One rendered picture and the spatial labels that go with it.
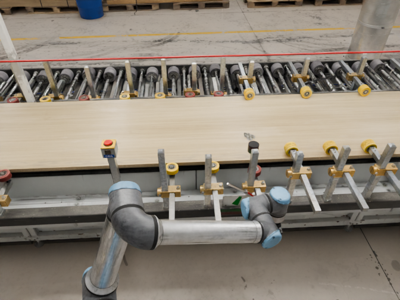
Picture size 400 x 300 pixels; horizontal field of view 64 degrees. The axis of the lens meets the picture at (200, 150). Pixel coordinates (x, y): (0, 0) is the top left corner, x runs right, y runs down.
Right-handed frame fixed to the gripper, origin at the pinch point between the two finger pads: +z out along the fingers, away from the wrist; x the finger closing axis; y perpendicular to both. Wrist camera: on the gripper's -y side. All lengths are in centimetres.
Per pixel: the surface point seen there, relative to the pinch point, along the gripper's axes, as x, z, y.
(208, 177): -28.9, -13.2, -31.1
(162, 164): -54, -25, -31
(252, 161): -5.1, -24.4, -31.1
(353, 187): 49, -13, -19
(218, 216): -25.0, -3.1, -11.9
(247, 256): 4, 83, -36
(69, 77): -146, 1, -179
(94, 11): -210, 68, -568
